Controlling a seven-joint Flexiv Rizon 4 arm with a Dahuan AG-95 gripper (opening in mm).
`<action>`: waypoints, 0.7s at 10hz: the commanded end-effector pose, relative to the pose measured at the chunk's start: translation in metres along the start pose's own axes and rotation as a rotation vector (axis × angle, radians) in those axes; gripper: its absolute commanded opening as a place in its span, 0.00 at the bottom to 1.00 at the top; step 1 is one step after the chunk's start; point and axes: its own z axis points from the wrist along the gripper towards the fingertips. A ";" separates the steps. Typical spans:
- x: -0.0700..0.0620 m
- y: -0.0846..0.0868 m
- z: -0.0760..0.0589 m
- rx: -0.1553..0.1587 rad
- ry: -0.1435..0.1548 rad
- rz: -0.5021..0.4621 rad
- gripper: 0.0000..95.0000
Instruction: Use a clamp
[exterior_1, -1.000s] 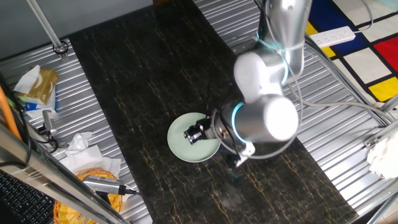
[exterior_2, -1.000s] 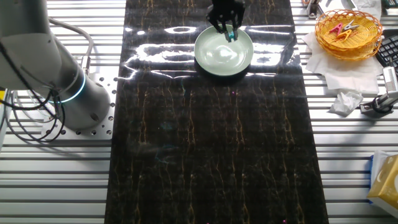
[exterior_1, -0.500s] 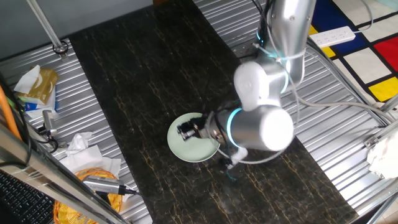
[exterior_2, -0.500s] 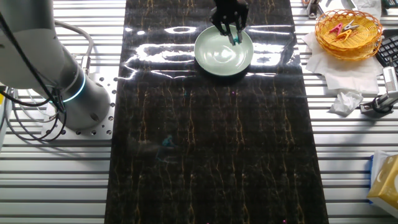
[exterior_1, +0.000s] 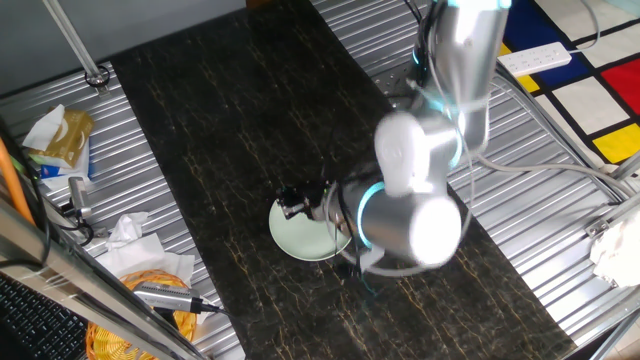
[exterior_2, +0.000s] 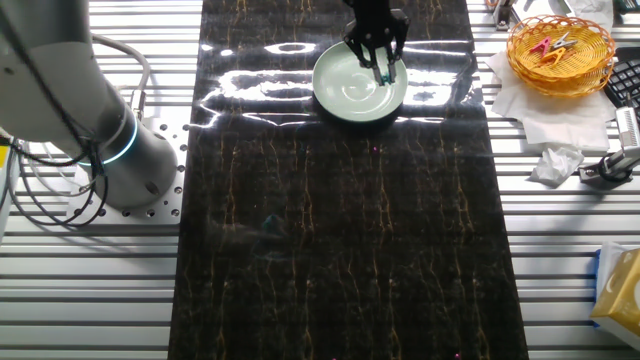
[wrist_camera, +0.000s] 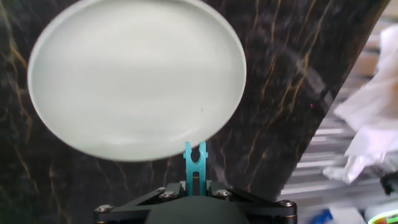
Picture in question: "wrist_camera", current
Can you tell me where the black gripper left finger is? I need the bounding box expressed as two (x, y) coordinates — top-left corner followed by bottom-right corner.
(94, 182), (187, 224)

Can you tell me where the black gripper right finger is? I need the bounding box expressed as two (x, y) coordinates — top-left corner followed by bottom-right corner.
(206, 180), (298, 224)

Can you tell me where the teal plastic clothespin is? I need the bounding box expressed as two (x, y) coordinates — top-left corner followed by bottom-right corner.
(183, 141), (208, 197)

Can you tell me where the blue white tissue pack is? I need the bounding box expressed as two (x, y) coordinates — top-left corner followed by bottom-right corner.
(307, 207), (364, 224)

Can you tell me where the pale green round plate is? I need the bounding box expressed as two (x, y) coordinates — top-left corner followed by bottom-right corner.
(27, 0), (248, 162)

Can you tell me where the crumpled white tissue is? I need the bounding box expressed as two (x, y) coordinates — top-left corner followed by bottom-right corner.
(323, 152), (398, 184)

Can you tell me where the black marble pattern mat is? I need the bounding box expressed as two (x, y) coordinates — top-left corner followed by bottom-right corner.
(0, 0), (391, 224)

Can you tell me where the flat white paper napkin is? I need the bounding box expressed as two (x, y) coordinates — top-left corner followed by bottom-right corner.
(334, 24), (398, 156)

